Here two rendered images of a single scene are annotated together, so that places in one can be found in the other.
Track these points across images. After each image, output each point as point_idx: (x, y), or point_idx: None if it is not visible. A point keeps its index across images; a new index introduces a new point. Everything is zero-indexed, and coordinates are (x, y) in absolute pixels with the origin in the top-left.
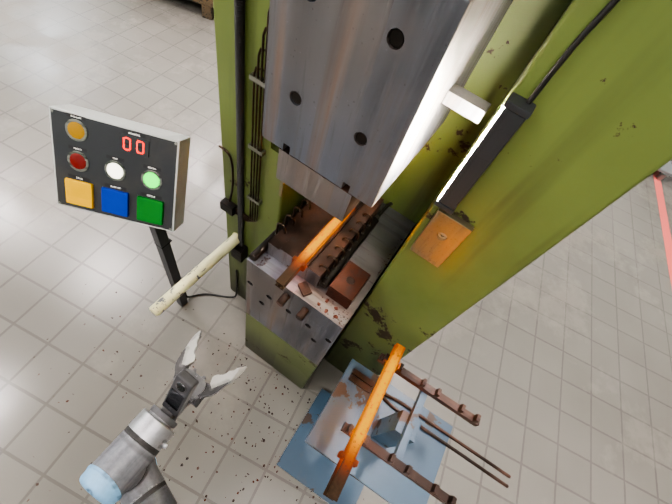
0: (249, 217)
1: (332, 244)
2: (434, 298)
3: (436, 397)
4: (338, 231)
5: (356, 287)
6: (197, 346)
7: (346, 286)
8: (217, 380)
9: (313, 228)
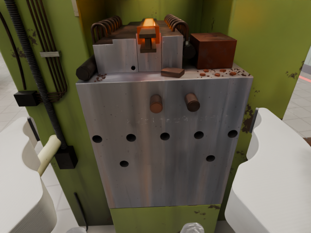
0: (56, 90)
1: (163, 29)
2: (295, 4)
3: None
4: (158, 24)
5: (224, 36)
6: (36, 154)
7: (215, 37)
8: (280, 190)
9: (133, 30)
